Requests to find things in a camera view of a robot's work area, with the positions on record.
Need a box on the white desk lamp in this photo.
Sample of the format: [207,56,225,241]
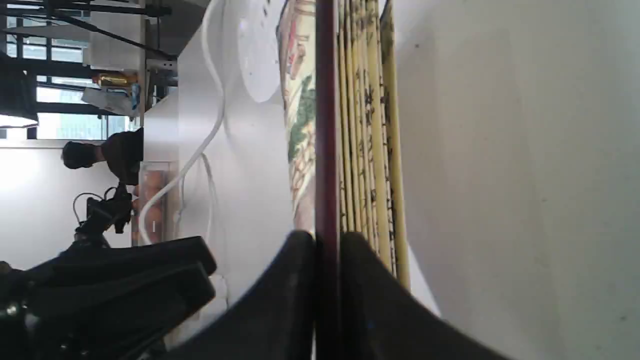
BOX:
[222,0,286,104]

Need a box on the person in background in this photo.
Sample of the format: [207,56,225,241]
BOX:
[61,127,144,186]

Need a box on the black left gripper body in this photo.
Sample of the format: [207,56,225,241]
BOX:
[1,269,162,360]

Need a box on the white thin cable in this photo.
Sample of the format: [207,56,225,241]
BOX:
[175,152,221,241]

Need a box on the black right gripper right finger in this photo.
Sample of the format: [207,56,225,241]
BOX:
[340,232,504,360]

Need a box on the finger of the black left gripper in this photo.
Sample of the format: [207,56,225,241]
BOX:
[35,262,215,351]
[30,236,218,289]

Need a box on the painted paper folding fan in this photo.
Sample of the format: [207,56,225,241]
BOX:
[276,0,412,291]

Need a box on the white lamp power cable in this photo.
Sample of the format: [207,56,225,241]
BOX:
[137,0,228,246]

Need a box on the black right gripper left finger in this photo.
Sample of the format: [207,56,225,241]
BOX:
[170,230,316,360]

